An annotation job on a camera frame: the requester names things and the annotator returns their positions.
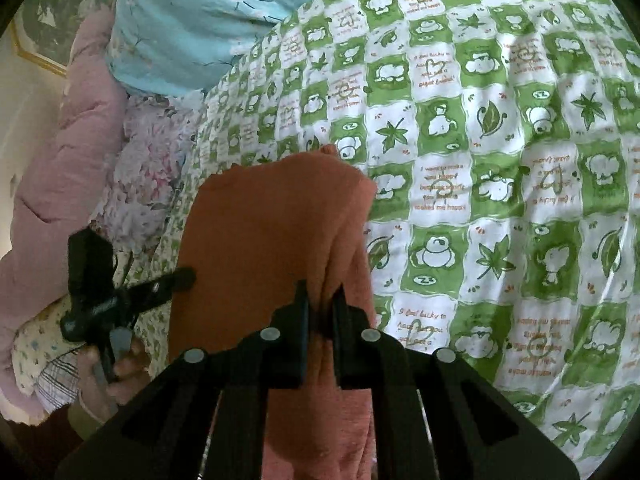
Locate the pink padded quilt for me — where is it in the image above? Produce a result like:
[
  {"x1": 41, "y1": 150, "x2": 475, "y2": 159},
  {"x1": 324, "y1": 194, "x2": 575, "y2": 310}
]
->
[{"x1": 0, "y1": 7, "x2": 132, "y2": 428}]

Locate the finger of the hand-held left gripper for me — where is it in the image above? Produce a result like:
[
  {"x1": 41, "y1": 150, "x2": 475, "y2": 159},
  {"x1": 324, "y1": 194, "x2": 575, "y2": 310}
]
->
[{"x1": 118, "y1": 266, "x2": 197, "y2": 313}]

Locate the white dotted cloth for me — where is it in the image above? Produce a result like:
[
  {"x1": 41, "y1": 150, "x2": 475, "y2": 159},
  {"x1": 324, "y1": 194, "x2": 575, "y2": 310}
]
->
[{"x1": 11, "y1": 305, "x2": 81, "y2": 396}]

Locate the gold framed wall picture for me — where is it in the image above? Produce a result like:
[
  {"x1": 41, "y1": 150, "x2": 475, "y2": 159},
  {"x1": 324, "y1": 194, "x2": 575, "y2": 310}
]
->
[{"x1": 10, "y1": 0, "x2": 123, "y2": 80}]

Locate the green checkered cartoon blanket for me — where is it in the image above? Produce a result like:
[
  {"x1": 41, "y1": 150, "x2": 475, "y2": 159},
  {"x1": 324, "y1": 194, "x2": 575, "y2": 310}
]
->
[{"x1": 127, "y1": 0, "x2": 640, "y2": 463}]

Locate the pink floral pillow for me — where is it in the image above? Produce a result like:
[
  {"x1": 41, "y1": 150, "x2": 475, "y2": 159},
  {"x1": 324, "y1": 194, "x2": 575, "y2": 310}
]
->
[{"x1": 87, "y1": 92, "x2": 207, "y2": 266}]

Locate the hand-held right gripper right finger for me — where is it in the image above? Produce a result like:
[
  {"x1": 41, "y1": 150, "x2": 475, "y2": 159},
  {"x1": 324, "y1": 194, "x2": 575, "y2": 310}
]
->
[{"x1": 331, "y1": 285, "x2": 582, "y2": 480}]

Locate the plaid cloth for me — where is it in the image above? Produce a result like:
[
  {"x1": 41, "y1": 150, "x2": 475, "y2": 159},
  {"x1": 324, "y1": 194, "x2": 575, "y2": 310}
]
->
[{"x1": 34, "y1": 349, "x2": 83, "y2": 412}]

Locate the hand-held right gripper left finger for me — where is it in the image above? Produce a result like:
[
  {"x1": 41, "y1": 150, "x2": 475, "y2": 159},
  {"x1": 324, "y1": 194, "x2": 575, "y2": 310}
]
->
[{"x1": 54, "y1": 279, "x2": 312, "y2": 480}]

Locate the light blue floral quilt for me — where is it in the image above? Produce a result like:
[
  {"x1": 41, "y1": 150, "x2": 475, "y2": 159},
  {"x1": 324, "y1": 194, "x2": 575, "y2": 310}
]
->
[{"x1": 107, "y1": 0, "x2": 383, "y2": 100}]

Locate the person's left hand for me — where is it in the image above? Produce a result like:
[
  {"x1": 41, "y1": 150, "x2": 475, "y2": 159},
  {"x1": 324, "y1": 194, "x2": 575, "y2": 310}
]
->
[{"x1": 79, "y1": 331, "x2": 152, "y2": 425}]

